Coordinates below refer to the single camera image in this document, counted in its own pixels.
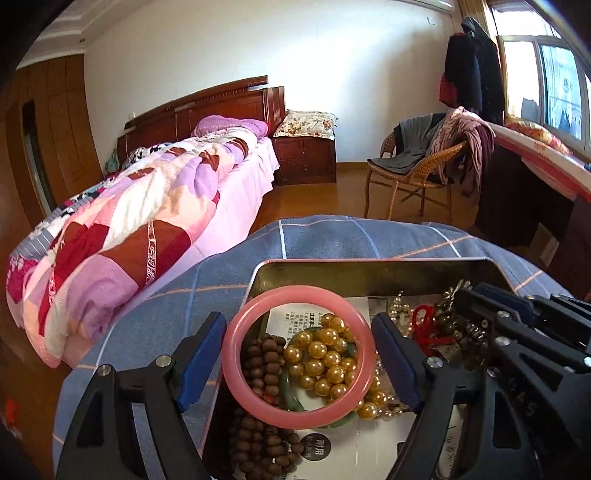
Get beige curtain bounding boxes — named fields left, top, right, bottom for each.
left=457, top=0, right=498, bottom=42

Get blue plaid tablecloth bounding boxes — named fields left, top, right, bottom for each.
left=53, top=215, right=574, bottom=479

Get wooden nightstand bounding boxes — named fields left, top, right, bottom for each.
left=273, top=137, right=337, bottom=186

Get green jade bracelet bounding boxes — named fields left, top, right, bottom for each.
left=276, top=327, right=359, bottom=428

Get pink patchwork quilt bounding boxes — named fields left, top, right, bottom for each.
left=5, top=128, right=259, bottom=368

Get wooden wardrobe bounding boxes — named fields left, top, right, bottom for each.
left=1, top=54, right=103, bottom=226

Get grey garment on chair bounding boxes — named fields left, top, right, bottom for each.
left=370, top=113, right=446, bottom=175

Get brown wooden bead necklace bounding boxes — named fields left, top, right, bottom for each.
left=231, top=332, right=306, bottom=480

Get pink bangle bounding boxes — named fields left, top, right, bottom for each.
left=221, top=285, right=377, bottom=430

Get bed with wooden headboard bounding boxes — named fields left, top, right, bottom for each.
left=5, top=76, right=286, bottom=368

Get floral pillow on desk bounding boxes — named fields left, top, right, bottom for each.
left=504, top=116, right=572, bottom=155

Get dark desk with bedding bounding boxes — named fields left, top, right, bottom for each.
left=475, top=124, right=590, bottom=300

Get pink tin box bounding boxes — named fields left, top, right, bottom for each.
left=197, top=256, right=514, bottom=480

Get wicker chair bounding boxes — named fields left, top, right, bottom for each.
left=363, top=141, right=468, bottom=221

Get purple pillow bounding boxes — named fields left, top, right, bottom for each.
left=191, top=115, right=269, bottom=139

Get floral cushion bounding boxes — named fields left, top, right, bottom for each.
left=273, top=110, right=338, bottom=141

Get window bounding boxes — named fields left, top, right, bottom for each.
left=489, top=1, right=590, bottom=157

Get golden pearl necklace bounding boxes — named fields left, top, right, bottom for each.
left=282, top=313, right=394, bottom=422

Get small pearl necklace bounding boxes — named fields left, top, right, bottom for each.
left=373, top=290, right=417, bottom=416

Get hanging dark coats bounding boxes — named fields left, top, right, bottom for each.
left=439, top=17, right=505, bottom=125

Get mauve garment on chair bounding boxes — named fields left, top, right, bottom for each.
left=427, top=106, right=496, bottom=197

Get red knot charm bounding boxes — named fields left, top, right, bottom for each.
left=411, top=304, right=455, bottom=357

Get white air conditioner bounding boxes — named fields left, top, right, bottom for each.
left=402, top=0, right=456, bottom=13

